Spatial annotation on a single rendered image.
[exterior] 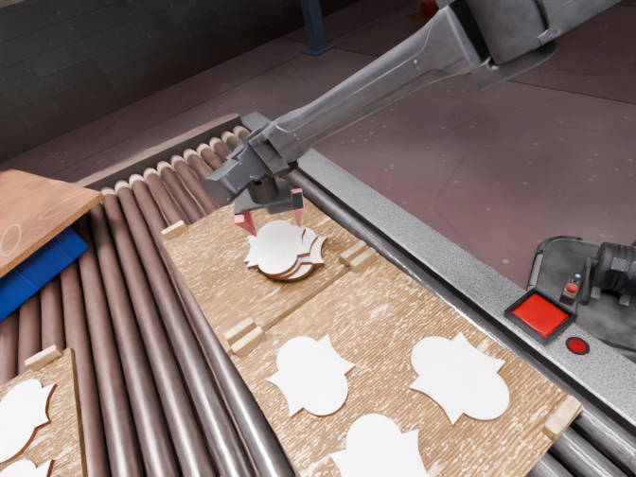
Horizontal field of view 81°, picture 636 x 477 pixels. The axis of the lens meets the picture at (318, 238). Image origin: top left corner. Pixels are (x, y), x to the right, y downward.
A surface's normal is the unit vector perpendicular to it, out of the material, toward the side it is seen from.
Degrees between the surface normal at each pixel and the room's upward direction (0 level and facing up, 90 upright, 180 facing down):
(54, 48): 90
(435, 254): 0
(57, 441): 0
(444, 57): 90
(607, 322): 0
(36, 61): 90
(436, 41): 90
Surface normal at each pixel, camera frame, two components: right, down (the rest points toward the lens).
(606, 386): -0.20, -0.70
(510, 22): -0.46, 0.66
